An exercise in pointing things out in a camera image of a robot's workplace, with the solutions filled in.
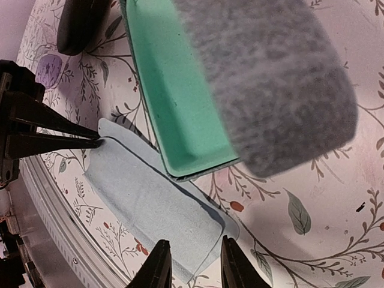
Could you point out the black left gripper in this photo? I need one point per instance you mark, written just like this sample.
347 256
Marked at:
21 99

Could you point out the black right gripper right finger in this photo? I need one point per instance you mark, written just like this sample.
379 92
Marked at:
236 270

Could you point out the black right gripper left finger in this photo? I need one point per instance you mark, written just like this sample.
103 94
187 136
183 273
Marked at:
156 272

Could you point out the blue-grey cleaning cloth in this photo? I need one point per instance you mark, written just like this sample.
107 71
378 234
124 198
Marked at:
129 177

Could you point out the grey case green lining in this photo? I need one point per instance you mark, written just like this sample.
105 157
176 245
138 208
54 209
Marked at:
227 81

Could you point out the clear purple glasses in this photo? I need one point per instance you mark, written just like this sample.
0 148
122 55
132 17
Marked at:
48 70

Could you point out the black glasses case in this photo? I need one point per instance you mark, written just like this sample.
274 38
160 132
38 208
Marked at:
80 20

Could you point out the front aluminium rail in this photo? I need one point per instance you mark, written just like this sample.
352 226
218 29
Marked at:
61 249

